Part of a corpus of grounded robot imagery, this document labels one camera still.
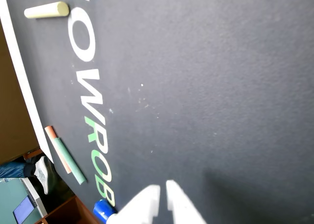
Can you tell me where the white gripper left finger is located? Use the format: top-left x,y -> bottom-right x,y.
106,184 -> 161,224

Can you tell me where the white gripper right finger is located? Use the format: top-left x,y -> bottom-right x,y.
166,179 -> 207,224

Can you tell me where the blue Expo marker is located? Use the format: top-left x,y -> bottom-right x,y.
93,199 -> 118,224

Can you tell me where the brown wooden shelf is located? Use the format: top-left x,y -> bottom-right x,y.
35,195 -> 99,224

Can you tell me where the green chalk stick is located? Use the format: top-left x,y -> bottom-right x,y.
53,137 -> 87,186

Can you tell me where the person's shoe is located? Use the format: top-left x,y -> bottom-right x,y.
33,155 -> 56,196

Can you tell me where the orange chalk stick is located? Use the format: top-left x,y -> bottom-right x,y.
44,125 -> 73,174

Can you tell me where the grey WOWROBO mat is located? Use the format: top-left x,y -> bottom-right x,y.
4,0 -> 314,224

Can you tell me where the person's leg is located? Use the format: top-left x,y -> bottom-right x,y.
0,159 -> 38,178

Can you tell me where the yellow chalk stick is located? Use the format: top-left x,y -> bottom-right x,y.
24,1 -> 70,20

